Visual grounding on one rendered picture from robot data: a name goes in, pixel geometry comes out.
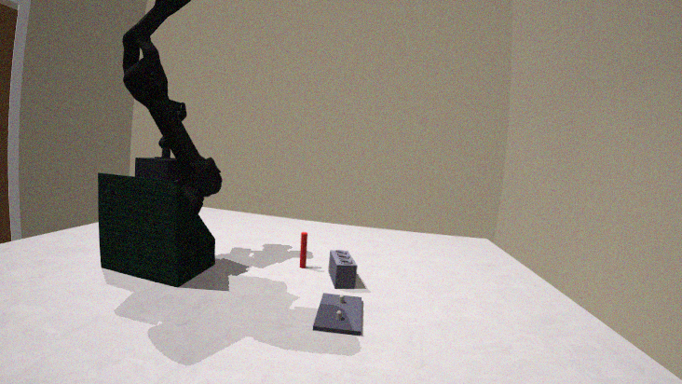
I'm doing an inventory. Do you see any red peg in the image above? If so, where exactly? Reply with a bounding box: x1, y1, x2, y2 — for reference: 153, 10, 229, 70
300, 233, 307, 268

